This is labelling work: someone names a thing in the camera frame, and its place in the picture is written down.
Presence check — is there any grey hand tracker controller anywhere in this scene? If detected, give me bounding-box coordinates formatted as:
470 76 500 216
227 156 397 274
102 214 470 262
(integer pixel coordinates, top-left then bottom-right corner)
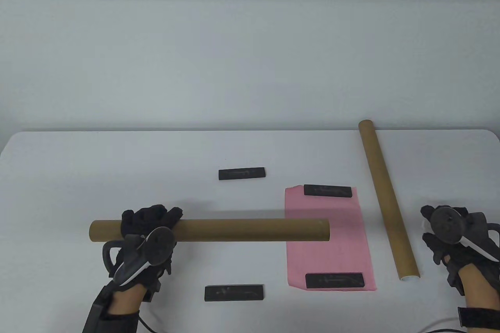
102 227 176 287
430 207 500 263

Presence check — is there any brown cardboard mailing tube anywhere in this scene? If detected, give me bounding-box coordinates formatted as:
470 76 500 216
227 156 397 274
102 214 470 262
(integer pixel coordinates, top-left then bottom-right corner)
358 119 421 281
89 219 331 242

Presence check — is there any black bar paperweight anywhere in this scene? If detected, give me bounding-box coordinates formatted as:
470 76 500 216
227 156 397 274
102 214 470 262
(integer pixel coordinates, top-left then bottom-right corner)
305 273 365 290
218 168 266 181
304 184 352 197
205 285 264 302

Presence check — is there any pink paper sheet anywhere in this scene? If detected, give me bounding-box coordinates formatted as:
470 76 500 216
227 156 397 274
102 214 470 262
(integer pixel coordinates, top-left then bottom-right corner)
285 185 377 291

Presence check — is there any person's right forearm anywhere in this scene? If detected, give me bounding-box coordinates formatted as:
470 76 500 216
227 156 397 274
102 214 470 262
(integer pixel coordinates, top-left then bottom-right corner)
458 264 500 333

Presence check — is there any person's left hand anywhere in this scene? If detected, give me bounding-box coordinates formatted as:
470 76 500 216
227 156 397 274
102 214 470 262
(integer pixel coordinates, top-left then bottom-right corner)
113 205 184 303

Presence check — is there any person's left forearm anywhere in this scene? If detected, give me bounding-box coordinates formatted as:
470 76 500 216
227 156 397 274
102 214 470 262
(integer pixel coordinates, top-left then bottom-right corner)
105 285 148 333

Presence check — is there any person's right hand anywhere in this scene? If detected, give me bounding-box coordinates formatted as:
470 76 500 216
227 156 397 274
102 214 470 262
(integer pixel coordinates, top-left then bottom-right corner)
421 205 500 296

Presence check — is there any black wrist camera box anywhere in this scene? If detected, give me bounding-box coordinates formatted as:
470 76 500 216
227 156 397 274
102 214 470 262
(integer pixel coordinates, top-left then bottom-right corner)
82 285 118 333
458 307 500 328

